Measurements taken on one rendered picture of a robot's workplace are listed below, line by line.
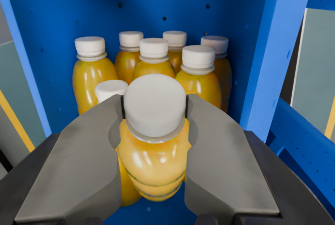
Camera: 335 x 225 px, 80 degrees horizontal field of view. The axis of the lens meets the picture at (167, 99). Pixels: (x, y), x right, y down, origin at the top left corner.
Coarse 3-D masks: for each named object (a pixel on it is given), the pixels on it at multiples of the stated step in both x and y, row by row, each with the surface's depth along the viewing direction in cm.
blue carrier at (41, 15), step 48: (0, 0) 18; (48, 0) 25; (96, 0) 31; (144, 0) 34; (192, 0) 33; (240, 0) 28; (288, 0) 12; (48, 48) 25; (240, 48) 30; (288, 48) 14; (48, 96) 25; (240, 96) 31
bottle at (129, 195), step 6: (120, 162) 26; (120, 168) 27; (126, 174) 28; (126, 180) 28; (126, 186) 29; (132, 186) 29; (126, 192) 29; (132, 192) 30; (126, 198) 30; (132, 198) 30; (138, 198) 31; (126, 204) 31; (132, 204) 31
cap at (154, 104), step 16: (144, 80) 13; (160, 80) 13; (128, 96) 12; (144, 96) 12; (160, 96) 12; (176, 96) 12; (128, 112) 12; (144, 112) 12; (160, 112) 12; (176, 112) 12; (144, 128) 12; (160, 128) 12
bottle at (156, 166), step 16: (128, 128) 13; (176, 128) 13; (128, 144) 14; (144, 144) 14; (160, 144) 13; (176, 144) 14; (128, 160) 15; (144, 160) 14; (160, 160) 14; (176, 160) 14; (144, 176) 15; (160, 176) 15; (176, 176) 16; (144, 192) 21; (160, 192) 20; (176, 192) 26
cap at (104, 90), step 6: (102, 84) 25; (108, 84) 25; (114, 84) 25; (120, 84) 25; (126, 84) 25; (96, 90) 24; (102, 90) 23; (108, 90) 23; (114, 90) 23; (120, 90) 24; (102, 96) 23; (108, 96) 23
